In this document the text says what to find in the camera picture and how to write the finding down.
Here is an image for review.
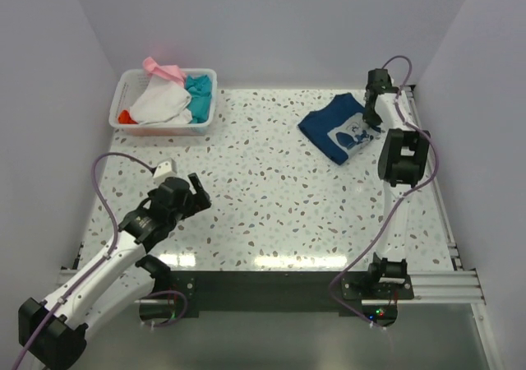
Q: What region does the blue mickey t-shirt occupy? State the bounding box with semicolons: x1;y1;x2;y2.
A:
298;93;381;165

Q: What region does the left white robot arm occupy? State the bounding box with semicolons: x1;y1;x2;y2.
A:
18;173;211;369

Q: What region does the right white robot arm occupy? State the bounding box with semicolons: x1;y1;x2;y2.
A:
363;68;429;287

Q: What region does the white t-shirt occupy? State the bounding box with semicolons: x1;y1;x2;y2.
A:
129;76;192;125

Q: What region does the white plastic laundry basket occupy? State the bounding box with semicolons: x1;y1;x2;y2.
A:
108;68;218;136

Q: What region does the teal t-shirt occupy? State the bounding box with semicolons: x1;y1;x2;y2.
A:
185;76;212;123

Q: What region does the orange t-shirt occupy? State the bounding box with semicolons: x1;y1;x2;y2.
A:
118;109;137;125

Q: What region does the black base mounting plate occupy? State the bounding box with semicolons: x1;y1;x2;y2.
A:
141;271;415;326

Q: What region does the pink t-shirt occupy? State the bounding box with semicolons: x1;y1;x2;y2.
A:
142;57;187;87

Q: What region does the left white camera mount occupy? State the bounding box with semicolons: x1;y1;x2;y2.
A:
153;159;177;184

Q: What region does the aluminium frame rail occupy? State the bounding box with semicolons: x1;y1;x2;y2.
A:
400;82;488;305

